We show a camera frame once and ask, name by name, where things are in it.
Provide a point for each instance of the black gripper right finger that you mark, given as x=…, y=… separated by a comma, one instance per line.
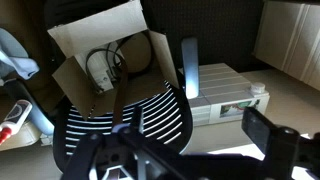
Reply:
x=256, y=128

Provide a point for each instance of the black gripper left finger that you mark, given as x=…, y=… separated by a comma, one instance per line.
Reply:
x=137, y=118

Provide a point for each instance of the white bottle with red cap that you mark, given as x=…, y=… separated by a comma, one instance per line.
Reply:
x=16, y=113

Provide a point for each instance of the brown cardboard box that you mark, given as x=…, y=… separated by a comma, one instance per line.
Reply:
x=100, y=26

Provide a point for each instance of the black mesh office chair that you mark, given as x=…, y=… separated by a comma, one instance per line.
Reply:
x=160, y=116

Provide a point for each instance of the white round cap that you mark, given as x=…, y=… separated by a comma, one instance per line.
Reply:
x=258, y=88

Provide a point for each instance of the white heater unit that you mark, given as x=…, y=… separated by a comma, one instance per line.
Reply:
x=220, y=86

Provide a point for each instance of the small white carton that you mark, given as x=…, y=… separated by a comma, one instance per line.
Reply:
x=100, y=66

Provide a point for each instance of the beige wooden cabinet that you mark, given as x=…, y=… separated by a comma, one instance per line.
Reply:
x=286, y=33

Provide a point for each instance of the light blue cloth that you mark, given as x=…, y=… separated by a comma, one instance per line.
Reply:
x=16, y=63

